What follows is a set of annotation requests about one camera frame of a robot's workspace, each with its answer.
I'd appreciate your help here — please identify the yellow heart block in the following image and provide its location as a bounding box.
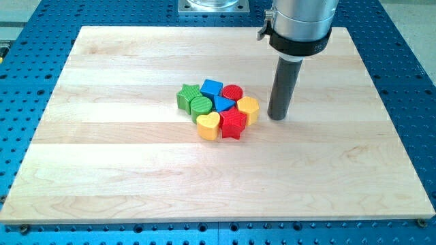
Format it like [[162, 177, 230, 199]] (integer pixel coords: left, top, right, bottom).
[[196, 112, 221, 141]]

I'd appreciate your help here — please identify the blue cube block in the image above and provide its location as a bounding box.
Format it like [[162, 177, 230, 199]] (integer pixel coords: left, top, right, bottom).
[[200, 79, 223, 100]]

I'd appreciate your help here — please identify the red cylinder block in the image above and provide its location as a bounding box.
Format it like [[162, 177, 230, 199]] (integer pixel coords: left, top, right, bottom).
[[221, 84, 243, 101]]

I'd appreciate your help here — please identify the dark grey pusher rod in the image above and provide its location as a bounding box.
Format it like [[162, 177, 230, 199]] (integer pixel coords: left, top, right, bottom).
[[267, 57, 302, 120]]

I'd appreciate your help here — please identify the blue triangle block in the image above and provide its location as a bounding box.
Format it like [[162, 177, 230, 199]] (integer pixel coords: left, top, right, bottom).
[[214, 96, 235, 112]]

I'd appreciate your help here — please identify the red star block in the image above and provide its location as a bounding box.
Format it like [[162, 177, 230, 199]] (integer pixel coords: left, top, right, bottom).
[[219, 108, 247, 140]]

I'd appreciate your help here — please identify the blue perforated table plate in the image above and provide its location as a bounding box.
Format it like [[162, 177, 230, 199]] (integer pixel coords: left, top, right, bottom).
[[1, 1, 435, 244]]

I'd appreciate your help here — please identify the green cylinder block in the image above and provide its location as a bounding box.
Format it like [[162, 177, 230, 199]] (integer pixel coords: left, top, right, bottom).
[[190, 96, 213, 123]]

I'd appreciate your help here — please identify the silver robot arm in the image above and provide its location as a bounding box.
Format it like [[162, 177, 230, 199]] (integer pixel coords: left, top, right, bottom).
[[257, 0, 338, 120]]

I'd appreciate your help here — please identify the black clamp ring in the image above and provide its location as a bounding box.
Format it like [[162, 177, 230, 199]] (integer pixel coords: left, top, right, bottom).
[[269, 29, 332, 56]]

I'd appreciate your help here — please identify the yellow hexagon block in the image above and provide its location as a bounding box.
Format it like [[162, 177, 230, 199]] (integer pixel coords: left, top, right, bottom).
[[236, 97, 260, 126]]

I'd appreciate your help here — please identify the green star block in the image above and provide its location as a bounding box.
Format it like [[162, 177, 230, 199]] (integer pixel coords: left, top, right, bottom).
[[176, 84, 202, 114]]

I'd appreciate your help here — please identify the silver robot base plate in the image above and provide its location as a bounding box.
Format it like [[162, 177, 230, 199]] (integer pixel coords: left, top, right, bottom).
[[177, 0, 250, 14]]

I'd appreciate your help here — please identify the light wooden board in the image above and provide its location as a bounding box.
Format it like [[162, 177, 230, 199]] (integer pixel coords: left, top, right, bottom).
[[1, 26, 435, 225]]

